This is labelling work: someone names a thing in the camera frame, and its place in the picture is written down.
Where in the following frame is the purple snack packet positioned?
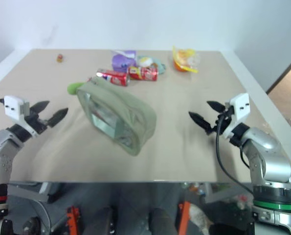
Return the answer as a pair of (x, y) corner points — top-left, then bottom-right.
(111, 49), (137, 73)

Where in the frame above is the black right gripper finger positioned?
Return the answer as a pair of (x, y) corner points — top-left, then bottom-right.
(206, 100), (225, 114)
(188, 111), (213, 135)

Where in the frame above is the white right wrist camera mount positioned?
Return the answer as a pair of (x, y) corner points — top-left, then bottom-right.
(221, 93), (251, 140)

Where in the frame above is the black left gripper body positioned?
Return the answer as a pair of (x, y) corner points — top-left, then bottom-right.
(24, 112), (50, 135)

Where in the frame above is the orange metal frame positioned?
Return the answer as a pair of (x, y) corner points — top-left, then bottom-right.
(178, 201), (192, 235)
(66, 206), (82, 235)

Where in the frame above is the green round object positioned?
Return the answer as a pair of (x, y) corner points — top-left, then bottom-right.
(67, 82), (84, 95)

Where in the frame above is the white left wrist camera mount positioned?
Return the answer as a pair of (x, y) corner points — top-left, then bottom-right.
(3, 95), (42, 138)

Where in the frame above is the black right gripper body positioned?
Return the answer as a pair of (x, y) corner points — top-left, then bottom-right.
(209, 105), (234, 135)

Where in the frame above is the green zippered pouch bag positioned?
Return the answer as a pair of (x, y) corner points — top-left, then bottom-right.
(76, 76), (158, 158)

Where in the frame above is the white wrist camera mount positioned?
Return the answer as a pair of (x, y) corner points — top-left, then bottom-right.
(3, 95), (42, 138)
(221, 93), (251, 140)

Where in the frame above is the orange yellow snack bag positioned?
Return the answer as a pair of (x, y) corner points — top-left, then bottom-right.
(172, 45), (201, 74)

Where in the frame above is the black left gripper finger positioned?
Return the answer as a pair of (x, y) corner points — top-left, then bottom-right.
(47, 107), (69, 128)
(29, 100), (50, 115)

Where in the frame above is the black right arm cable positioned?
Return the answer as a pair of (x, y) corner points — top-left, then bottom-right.
(215, 114), (255, 195)

